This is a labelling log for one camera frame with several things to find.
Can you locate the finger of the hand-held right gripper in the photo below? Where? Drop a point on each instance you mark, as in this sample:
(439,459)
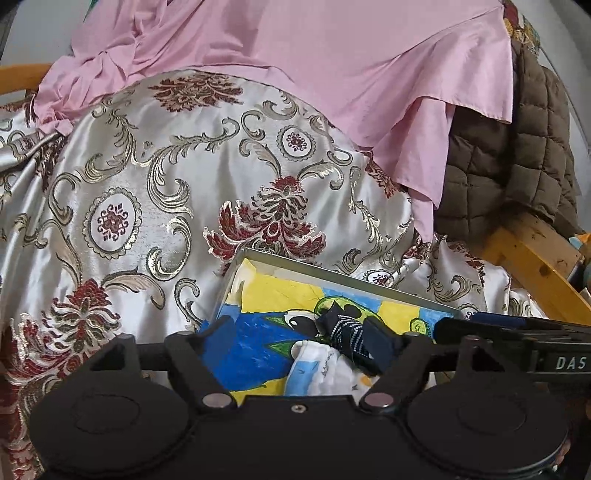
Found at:
(498,330)

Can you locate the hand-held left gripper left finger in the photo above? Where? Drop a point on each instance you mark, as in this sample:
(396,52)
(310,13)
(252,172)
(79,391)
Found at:
(221,334)

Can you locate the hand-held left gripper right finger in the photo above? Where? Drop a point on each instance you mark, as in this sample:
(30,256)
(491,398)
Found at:
(381,344)

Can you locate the dark navy sock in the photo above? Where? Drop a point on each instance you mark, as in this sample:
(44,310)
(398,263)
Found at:
(344,330)

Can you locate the white and light blue sock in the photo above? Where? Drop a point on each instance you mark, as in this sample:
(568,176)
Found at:
(323,369)

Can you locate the metal tray with painted drawing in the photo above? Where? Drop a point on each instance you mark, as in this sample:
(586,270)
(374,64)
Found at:
(277,300)

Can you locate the floral satin blanket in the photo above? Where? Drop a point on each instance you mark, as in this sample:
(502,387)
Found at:
(184,184)

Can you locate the brown quilted jacket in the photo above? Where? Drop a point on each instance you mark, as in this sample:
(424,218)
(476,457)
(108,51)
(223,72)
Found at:
(508,175)

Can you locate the pink bed sheet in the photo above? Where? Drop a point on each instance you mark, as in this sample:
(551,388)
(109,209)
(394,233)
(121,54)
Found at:
(277,46)

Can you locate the colourful cartoon wall poster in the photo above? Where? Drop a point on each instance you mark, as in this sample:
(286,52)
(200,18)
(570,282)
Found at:
(521,27)

